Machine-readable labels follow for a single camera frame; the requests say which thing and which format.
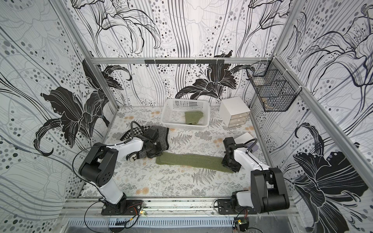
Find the lavender flat pad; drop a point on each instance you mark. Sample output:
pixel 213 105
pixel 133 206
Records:
pixel 255 148

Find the white mini drawer cabinet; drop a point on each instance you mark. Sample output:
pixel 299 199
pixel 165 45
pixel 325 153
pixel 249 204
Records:
pixel 234 112

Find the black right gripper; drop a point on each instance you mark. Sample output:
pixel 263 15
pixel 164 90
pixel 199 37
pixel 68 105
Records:
pixel 229 157

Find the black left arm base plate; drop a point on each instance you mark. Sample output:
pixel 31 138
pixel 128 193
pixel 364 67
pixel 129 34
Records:
pixel 123 208

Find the white rectangular box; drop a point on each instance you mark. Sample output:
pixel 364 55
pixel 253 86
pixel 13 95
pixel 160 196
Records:
pixel 243 139

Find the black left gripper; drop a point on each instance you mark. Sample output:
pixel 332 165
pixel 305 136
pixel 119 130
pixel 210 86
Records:
pixel 160 149

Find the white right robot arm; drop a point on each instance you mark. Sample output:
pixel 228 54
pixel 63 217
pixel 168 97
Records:
pixel 267 192

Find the white slotted cable duct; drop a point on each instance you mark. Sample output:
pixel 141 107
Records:
pixel 153 222

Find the white plastic laundry basket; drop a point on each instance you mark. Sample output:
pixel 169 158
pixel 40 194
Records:
pixel 173 114

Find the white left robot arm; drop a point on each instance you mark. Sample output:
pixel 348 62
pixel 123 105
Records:
pixel 99 164

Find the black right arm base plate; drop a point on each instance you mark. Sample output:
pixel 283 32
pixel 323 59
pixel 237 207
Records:
pixel 226 207

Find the black wire wall basket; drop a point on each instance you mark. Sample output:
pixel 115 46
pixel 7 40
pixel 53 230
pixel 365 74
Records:
pixel 270 83

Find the black wall hook rail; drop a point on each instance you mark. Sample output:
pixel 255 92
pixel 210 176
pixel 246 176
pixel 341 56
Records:
pixel 184 61

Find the green knitted scarf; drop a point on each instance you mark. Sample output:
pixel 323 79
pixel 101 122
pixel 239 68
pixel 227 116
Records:
pixel 193 117
pixel 193 160

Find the black white patterned scarf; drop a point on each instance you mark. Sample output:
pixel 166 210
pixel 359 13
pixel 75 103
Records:
pixel 138 131

